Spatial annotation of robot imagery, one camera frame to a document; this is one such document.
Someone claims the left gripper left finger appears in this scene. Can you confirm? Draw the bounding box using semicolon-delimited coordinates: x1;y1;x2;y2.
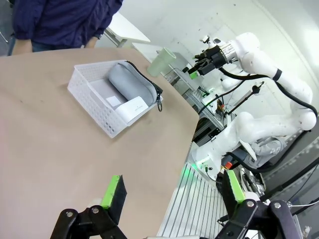
51;174;130;239

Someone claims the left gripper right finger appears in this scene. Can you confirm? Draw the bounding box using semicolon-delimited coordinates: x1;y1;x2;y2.
219;169;300;239

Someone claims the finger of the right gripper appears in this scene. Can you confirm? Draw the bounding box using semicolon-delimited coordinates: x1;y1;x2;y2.
182;53;209;73
188;63;213;80

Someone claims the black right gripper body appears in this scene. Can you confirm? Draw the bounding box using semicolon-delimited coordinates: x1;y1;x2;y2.
208;46;229;69

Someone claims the light green cup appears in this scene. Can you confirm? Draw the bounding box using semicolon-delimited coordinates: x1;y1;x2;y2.
146;46;177;77

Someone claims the grey Campus pencil case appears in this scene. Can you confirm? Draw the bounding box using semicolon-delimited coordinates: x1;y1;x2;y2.
107;60;164;113

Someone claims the white rectangular box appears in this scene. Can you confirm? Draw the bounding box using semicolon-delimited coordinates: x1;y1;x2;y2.
117;96;150;124

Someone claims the white perforated plastic basket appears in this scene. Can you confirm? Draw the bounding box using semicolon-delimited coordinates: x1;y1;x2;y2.
67;59;164;139

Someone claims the person's left hand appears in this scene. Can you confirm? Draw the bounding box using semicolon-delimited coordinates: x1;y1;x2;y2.
85;36;99;49

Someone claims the person's right hand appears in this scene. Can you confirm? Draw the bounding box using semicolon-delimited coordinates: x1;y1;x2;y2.
13;37;33;53

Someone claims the black rod with clamp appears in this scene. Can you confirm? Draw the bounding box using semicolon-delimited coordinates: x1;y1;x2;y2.
223;81;265;117

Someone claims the grey cloth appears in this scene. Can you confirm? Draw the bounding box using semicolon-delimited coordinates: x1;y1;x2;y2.
250;138;286;166

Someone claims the person in purple jacket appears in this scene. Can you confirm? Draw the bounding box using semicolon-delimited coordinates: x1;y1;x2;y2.
7;0;124;57

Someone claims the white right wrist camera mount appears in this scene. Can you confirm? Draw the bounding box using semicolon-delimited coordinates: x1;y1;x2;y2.
199;35;222;50

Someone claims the black right arm cable sleeve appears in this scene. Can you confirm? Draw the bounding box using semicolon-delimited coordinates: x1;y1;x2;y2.
218;67;319;120

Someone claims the ribbed aluminium base plate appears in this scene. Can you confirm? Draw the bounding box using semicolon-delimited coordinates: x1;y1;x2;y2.
157;161;230;239

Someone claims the aluminium profile frame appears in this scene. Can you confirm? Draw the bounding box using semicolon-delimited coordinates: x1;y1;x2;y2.
168;63;226;140

